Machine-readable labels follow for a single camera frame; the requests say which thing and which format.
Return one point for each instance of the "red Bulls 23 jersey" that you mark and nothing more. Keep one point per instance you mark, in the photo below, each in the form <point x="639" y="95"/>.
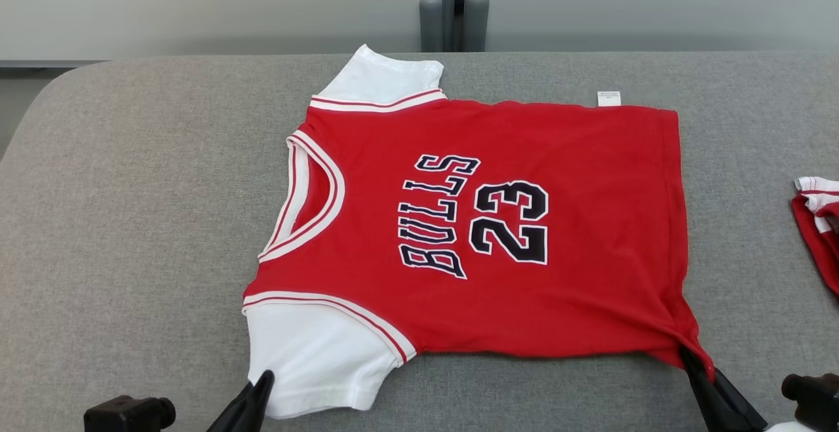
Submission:
<point x="577" y="222"/>

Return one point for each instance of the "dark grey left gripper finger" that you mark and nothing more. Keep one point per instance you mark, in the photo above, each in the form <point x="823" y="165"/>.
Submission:
<point x="259" y="402"/>
<point x="234" y="412"/>

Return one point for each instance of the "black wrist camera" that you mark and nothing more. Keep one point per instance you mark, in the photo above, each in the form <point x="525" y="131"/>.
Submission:
<point x="816" y="399"/>
<point x="124" y="415"/>

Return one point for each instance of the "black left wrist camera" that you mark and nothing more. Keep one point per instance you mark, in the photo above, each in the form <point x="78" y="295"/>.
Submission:
<point x="124" y="415"/>

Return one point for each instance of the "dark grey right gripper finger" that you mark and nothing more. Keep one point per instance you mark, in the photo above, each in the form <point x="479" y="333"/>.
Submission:
<point x="744" y="415"/>
<point x="711" y="406"/>

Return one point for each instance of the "grey metal frame stand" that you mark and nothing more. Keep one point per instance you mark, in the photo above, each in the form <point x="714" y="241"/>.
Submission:
<point x="430" y="25"/>

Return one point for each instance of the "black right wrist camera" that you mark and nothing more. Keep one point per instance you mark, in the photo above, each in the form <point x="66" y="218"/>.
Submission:
<point x="816" y="399"/>

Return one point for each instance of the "red shorts with white trim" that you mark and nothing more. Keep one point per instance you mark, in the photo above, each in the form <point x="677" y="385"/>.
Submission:
<point x="822" y="248"/>

